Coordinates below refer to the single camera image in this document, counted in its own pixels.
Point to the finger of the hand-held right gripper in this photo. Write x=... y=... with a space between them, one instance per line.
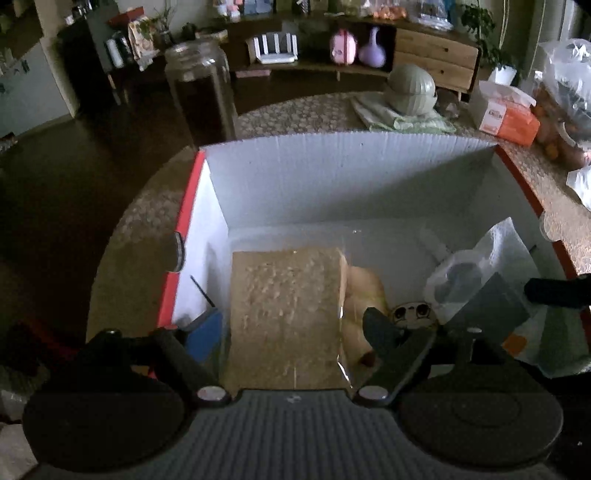
x=558 y=293

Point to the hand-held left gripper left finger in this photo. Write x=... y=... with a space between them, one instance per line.
x=203 y=334

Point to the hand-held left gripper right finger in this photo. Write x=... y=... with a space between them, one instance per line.
x=383 y=330

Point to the round cartoon face trinket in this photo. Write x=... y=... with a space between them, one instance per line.
x=413 y=314

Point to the beige soft toy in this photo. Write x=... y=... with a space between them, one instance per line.
x=364 y=290

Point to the dark grey box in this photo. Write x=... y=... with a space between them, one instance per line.
x=494 y=304

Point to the white plastic bag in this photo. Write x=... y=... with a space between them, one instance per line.
x=498 y=249

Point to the brown packet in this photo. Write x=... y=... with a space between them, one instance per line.
x=286 y=314

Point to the red cardboard box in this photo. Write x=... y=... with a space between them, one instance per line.
x=346 y=184

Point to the white tissue sheet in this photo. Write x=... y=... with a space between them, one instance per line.
x=581 y=182

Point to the orange white tissue pack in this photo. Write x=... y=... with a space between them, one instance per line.
x=508 y=117

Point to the green folded cloth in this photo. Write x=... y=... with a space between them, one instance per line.
x=406 y=123

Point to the large clear plastic bag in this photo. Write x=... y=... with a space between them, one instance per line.
x=568 y=83

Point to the white plant pot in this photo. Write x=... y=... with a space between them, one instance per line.
x=502 y=75

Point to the large glass jar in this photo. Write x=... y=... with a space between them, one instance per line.
x=198 y=106

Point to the pale green ceramic jar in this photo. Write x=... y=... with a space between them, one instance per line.
x=411 y=87

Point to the wooden television cabinet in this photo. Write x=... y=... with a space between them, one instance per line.
x=434 y=50

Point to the green houseplant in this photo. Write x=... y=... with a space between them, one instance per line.
x=485 y=27

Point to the purple vase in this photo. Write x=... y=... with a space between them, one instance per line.
x=371 y=53

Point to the white slatted rack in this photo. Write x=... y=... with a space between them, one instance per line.
x=272 y=48

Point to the dark side cabinet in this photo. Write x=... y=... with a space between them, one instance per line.
x=87 y=50

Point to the clear bag of oranges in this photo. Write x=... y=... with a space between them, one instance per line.
x=388 y=10

